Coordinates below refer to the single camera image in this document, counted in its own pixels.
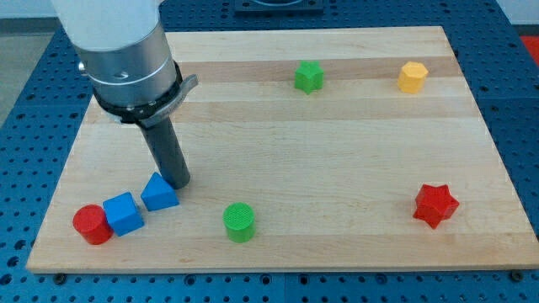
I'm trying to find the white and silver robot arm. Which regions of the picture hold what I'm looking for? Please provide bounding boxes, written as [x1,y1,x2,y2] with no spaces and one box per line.
[52,0,198,127]

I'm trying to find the green star block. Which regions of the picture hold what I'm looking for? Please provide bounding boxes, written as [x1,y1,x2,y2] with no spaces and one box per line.
[294,61,324,94]

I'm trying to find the blue cube block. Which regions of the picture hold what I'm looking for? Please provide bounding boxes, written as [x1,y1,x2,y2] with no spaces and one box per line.
[103,192,144,237]

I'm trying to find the red star block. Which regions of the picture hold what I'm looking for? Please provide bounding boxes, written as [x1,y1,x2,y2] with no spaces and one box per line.
[413,183,460,229]

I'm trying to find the green cylinder block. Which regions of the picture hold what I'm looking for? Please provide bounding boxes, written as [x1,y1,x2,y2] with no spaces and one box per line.
[222,202,256,243]

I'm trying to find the light wooden board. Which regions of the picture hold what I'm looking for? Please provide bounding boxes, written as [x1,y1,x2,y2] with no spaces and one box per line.
[27,26,538,274]

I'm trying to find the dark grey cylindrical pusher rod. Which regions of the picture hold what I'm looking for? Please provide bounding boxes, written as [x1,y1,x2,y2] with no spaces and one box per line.
[137,118,190,189]

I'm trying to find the blue triangular prism block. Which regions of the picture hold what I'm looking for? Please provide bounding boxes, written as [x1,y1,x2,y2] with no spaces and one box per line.
[141,173,179,211]

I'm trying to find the yellow hexagon block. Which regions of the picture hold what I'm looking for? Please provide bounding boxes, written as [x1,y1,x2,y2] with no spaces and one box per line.
[398,61,429,93]

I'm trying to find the red cylinder block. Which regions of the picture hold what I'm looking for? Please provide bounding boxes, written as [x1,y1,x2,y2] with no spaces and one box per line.
[72,205,114,245]

